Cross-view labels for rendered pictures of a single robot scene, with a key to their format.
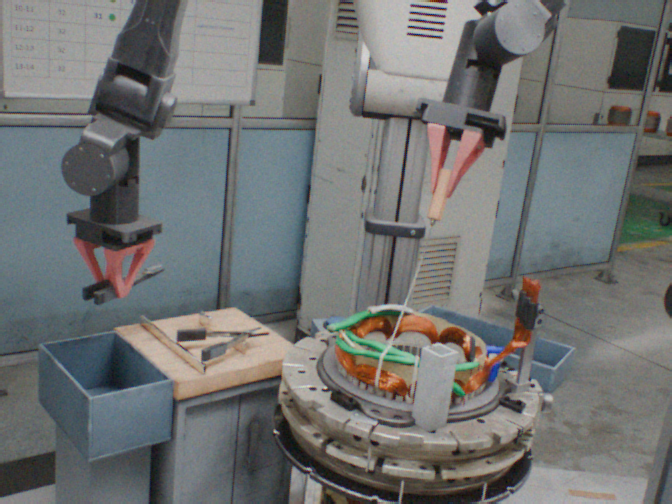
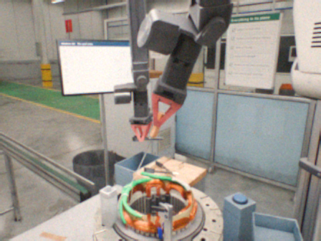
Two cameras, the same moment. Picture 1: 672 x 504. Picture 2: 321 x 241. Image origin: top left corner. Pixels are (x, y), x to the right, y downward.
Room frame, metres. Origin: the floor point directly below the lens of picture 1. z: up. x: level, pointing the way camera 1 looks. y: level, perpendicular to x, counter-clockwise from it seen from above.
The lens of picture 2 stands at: (0.78, -0.64, 1.49)
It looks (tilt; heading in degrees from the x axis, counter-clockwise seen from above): 15 degrees down; 78
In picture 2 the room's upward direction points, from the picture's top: straight up
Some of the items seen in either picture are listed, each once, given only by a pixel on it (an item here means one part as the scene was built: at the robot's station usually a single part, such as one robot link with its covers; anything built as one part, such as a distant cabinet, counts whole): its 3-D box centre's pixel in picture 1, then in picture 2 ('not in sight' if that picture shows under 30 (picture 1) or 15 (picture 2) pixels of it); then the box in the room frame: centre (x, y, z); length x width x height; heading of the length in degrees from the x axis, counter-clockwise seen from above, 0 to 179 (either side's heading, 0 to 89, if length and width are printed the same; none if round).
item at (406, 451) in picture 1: (405, 405); not in sight; (0.89, -0.11, 1.05); 0.29 x 0.29 x 0.06
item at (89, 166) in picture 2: not in sight; (94, 174); (0.63, 1.53, 0.39); 0.39 x 0.39 x 0.35
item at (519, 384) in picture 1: (525, 346); (169, 229); (0.88, -0.24, 1.15); 0.03 x 0.02 x 0.12; 126
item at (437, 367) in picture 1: (435, 387); (109, 206); (0.77, -0.13, 1.14); 0.03 x 0.03 x 0.09; 44
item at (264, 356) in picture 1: (209, 348); (170, 173); (0.99, 0.16, 1.05); 0.20 x 0.19 x 0.02; 131
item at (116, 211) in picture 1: (114, 203); (141, 111); (0.90, 0.27, 1.27); 0.10 x 0.07 x 0.07; 61
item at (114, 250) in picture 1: (115, 258); (142, 129); (0.90, 0.27, 1.20); 0.07 x 0.07 x 0.09; 61
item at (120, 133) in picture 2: not in sight; (137, 119); (1.16, 2.63, 0.60); 1.02 x 0.55 x 1.20; 128
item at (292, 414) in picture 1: (305, 422); not in sight; (0.81, 0.01, 1.06); 0.09 x 0.04 x 0.01; 44
